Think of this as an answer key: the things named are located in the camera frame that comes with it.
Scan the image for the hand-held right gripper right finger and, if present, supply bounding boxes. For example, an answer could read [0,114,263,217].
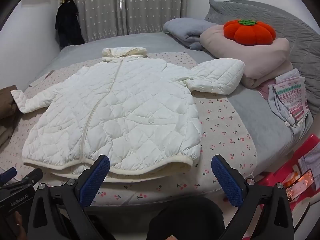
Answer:
[211,154,295,240]

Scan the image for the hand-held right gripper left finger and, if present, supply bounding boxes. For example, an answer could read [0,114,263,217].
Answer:
[27,154,118,240]

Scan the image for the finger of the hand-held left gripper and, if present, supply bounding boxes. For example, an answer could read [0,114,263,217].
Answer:
[14,167,43,189]
[0,167,17,184]

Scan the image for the white quilted jacket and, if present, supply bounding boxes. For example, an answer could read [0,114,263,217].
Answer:
[10,46,245,178]

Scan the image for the person's left hand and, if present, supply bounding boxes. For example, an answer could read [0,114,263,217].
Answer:
[6,211,27,240]

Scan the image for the pink plastic stool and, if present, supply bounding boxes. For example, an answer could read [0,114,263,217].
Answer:
[252,134,320,240]

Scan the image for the cherry print sheet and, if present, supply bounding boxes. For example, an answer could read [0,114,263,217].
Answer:
[5,52,258,205]

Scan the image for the person's dark trouser leg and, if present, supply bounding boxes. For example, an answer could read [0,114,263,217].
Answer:
[146,197,225,240]

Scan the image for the smartphone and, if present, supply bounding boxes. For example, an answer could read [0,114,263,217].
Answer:
[285,169,315,202]

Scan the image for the grey plastic packet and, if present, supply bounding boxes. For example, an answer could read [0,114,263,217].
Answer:
[297,142,320,178]

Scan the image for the patterned folded cloth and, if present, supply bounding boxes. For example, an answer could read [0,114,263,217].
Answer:
[267,69,313,130]

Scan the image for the folded pink quilt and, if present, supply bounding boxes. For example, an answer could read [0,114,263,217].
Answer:
[199,24,293,89]

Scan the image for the orange pumpkin plush pillow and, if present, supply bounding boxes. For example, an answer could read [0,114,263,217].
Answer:
[223,19,275,46]

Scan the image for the dark hanging coat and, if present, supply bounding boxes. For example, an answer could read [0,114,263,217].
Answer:
[55,0,85,50]

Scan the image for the folded grey blanket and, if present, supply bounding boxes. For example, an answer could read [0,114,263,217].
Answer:
[163,17,220,50]

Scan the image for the grey star print curtain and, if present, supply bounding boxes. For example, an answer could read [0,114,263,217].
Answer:
[122,0,188,35]
[61,0,123,43]

